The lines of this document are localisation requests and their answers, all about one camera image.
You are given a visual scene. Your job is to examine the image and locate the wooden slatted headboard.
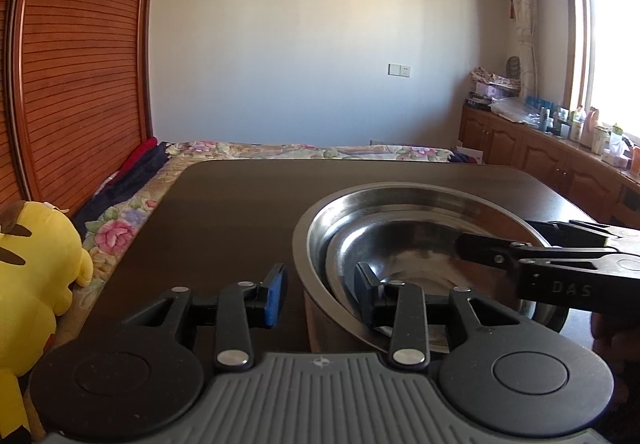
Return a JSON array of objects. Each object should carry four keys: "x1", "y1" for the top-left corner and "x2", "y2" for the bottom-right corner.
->
[{"x1": 0, "y1": 0, "x2": 161, "y2": 221}]

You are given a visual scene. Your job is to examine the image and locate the large steel bowl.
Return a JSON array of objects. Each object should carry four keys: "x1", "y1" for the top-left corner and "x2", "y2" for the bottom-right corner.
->
[{"x1": 291, "y1": 182, "x2": 571, "y2": 356}]

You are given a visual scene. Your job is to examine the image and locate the red and navy clothes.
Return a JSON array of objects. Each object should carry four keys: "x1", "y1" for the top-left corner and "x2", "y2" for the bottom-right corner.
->
[{"x1": 73, "y1": 142, "x2": 171, "y2": 225}]

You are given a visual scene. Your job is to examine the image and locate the yellow plush toy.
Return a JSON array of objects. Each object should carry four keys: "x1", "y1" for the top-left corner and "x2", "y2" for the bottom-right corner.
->
[{"x1": 0, "y1": 200, "x2": 95, "y2": 444}]

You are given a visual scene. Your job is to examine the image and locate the medium steel bowl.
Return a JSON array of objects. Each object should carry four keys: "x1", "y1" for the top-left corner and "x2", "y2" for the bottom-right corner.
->
[{"x1": 324, "y1": 218, "x2": 544, "y2": 355}]

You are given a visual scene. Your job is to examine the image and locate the floral bedspread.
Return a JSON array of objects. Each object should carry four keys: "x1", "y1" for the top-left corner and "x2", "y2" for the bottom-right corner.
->
[{"x1": 69, "y1": 140, "x2": 457, "y2": 305}]

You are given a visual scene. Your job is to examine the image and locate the window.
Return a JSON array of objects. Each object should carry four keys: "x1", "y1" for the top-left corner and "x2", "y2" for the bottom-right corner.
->
[{"x1": 561, "y1": 0, "x2": 640, "y2": 135}]

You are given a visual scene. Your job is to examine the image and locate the red cloth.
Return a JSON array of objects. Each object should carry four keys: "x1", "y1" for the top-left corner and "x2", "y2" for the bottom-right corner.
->
[{"x1": 119, "y1": 137, "x2": 159, "y2": 175}]

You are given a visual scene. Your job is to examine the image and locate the clear plastic bag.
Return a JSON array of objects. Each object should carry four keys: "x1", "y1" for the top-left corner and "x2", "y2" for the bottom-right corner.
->
[{"x1": 492, "y1": 96, "x2": 539, "y2": 123}]

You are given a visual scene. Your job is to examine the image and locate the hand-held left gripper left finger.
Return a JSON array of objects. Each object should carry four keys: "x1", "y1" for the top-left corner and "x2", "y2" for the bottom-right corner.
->
[{"x1": 120, "y1": 264, "x2": 288, "y2": 371}]

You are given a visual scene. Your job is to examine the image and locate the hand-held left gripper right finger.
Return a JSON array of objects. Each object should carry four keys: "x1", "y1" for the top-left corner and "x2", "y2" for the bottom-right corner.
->
[{"x1": 354, "y1": 262, "x2": 523, "y2": 370}]

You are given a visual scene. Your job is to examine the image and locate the wooden cabinet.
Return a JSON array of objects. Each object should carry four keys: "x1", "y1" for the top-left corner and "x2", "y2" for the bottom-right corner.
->
[{"x1": 458, "y1": 103, "x2": 640, "y2": 225}]

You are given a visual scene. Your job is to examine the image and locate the white cardboard box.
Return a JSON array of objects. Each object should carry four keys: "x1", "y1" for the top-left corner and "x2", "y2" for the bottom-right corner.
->
[{"x1": 454, "y1": 146, "x2": 485, "y2": 165}]

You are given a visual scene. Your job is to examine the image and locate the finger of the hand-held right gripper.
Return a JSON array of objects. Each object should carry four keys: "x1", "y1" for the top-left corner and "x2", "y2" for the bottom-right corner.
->
[
  {"x1": 456, "y1": 232, "x2": 622, "y2": 283},
  {"x1": 525, "y1": 220, "x2": 640, "y2": 255}
]

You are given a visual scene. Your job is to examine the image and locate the row of toiletry bottles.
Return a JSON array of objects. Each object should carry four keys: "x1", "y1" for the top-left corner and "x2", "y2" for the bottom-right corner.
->
[{"x1": 524, "y1": 96, "x2": 640, "y2": 173}]

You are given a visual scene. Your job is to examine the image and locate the person's right hand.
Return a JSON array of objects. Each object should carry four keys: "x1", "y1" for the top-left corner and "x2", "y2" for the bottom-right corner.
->
[{"x1": 590, "y1": 310, "x2": 640, "y2": 375}]

